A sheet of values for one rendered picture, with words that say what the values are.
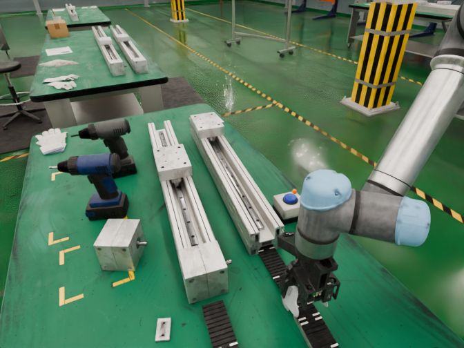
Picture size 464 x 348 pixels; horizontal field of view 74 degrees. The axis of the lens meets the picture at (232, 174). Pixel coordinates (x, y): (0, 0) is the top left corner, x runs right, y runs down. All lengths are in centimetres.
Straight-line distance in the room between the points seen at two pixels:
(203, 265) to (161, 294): 14
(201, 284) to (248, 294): 13
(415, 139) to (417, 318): 42
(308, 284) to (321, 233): 13
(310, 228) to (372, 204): 10
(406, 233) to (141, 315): 59
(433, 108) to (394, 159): 11
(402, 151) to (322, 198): 23
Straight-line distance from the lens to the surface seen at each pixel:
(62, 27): 444
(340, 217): 52
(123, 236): 86
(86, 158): 99
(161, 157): 110
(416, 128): 68
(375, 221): 52
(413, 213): 54
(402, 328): 85
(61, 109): 251
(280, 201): 97
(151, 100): 253
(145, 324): 80
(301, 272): 65
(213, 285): 78
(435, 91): 70
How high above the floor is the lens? 145
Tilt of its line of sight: 34 degrees down
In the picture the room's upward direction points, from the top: 1 degrees counter-clockwise
